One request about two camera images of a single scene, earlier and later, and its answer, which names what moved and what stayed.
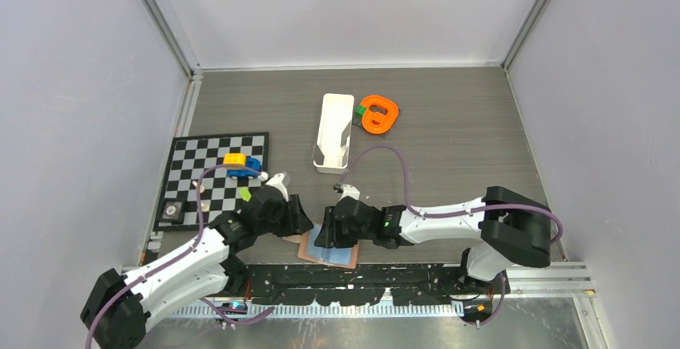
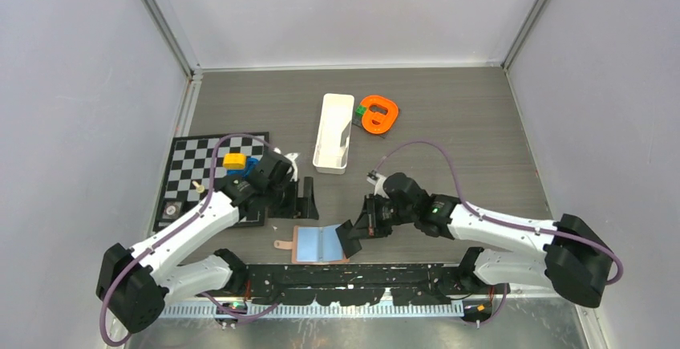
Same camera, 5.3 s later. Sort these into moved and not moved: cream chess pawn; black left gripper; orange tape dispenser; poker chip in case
Moved: black left gripper
Not moved: cream chess pawn; orange tape dispenser; poker chip in case
